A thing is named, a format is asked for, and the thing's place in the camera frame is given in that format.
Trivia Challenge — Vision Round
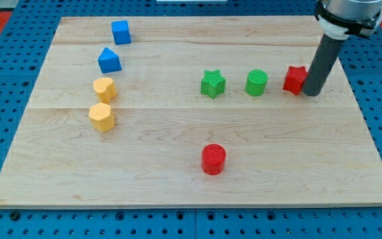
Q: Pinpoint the red cylinder block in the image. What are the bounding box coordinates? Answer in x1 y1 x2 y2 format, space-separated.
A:
201 143 227 175

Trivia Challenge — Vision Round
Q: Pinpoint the blue cube block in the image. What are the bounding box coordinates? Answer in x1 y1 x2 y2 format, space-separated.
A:
111 20 131 45

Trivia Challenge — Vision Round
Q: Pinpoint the green cylinder block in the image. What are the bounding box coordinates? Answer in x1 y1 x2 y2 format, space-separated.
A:
245 70 269 96

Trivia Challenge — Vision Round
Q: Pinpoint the red star block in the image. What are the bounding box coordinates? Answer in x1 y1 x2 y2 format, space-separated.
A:
283 66 307 96

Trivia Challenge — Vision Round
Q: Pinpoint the yellow hexagon block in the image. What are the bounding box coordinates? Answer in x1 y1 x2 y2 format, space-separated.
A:
88 102 115 132

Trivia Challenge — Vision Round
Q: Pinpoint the blue triangular block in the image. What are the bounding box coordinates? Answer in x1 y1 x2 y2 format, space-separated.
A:
97 47 122 74

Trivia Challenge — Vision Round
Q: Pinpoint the wooden board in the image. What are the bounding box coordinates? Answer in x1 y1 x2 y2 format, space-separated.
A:
0 16 382 209

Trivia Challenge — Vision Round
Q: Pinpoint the green star block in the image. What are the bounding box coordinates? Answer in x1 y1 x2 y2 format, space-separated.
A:
200 69 226 99

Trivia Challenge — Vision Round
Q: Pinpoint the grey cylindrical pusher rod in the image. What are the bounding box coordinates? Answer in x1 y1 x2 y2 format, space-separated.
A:
302 34 344 96

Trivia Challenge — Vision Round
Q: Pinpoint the yellow heart block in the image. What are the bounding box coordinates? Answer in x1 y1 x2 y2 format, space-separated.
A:
93 78 117 104

